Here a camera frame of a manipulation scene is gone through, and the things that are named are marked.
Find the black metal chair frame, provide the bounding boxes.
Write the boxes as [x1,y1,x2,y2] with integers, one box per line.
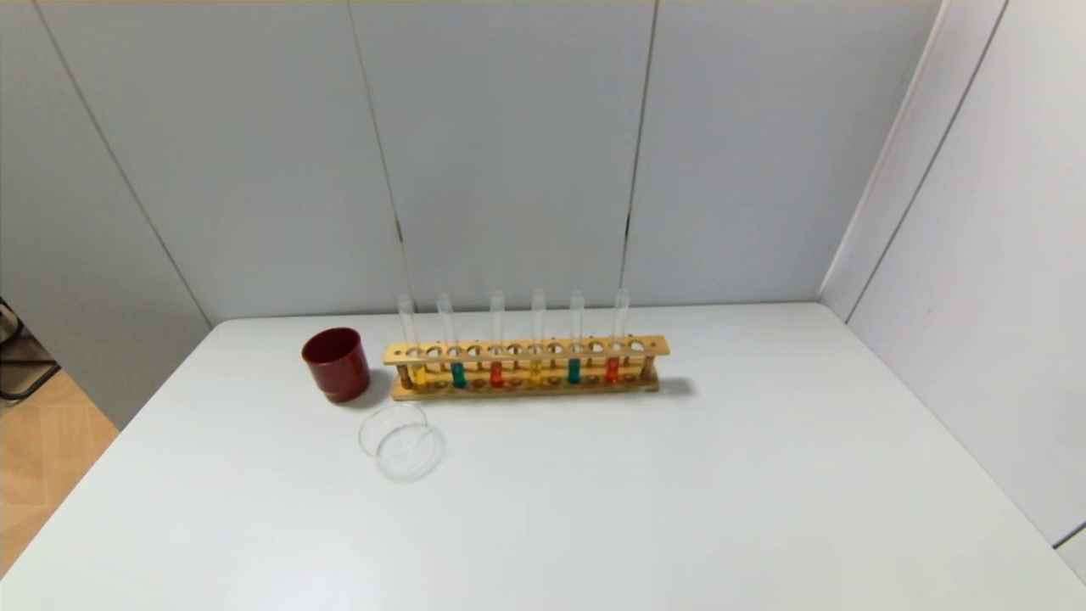
[0,297,62,401]

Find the dark red cup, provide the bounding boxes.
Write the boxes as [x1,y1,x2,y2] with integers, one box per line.
[302,328,371,403]

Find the wooden test tube rack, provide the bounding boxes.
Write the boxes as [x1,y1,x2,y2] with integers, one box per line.
[383,335,671,401]

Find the red pigment glass test tube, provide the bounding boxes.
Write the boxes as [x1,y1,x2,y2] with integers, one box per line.
[490,289,506,389]
[604,289,630,384]

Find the yellow pigment glass test tube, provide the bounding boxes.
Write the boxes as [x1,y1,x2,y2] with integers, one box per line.
[397,294,429,390]
[530,289,546,387]

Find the clear glass petri dish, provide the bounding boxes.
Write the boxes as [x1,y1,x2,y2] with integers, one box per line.
[357,402,446,482]

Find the blue pigment glass test tube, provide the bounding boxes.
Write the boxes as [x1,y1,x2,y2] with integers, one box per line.
[437,294,467,390]
[568,290,585,385]

